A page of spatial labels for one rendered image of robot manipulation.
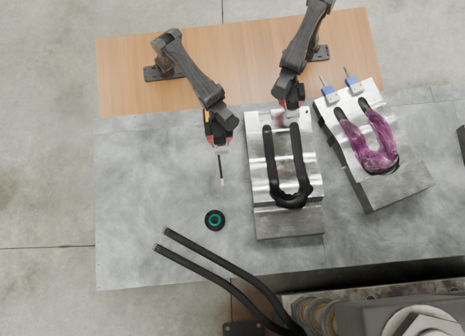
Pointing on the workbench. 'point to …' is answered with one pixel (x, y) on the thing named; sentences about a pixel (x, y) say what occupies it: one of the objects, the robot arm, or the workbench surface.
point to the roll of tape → (214, 217)
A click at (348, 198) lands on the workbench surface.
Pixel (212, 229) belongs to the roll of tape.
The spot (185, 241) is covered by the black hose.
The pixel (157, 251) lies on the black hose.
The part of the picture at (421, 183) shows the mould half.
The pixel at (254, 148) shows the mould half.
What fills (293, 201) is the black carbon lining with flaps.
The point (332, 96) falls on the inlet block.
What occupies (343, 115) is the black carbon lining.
